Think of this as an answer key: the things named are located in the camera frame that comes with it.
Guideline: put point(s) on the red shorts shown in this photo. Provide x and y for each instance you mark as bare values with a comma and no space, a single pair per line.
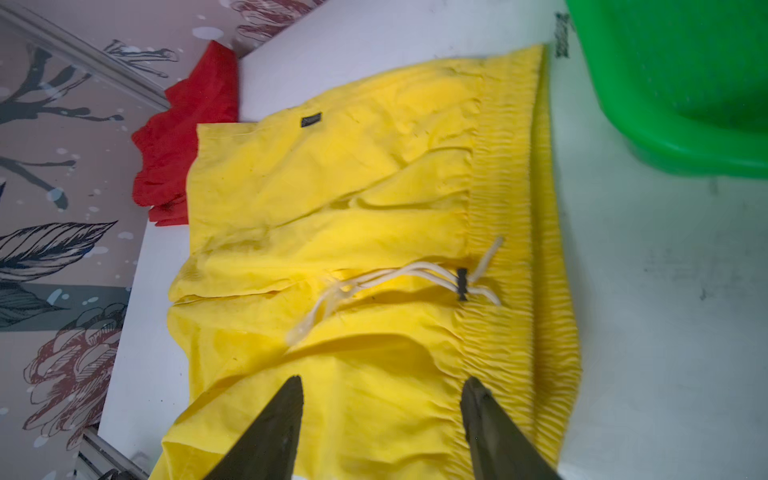
168,142

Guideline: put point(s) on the green plastic basket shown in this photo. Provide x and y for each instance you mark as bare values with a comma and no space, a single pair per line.
684,82

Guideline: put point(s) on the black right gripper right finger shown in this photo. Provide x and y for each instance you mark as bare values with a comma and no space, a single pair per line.
498,448

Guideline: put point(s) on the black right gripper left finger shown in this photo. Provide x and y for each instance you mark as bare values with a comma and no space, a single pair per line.
268,448

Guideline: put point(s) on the yellow shorts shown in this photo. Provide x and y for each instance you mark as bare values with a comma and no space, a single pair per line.
384,242

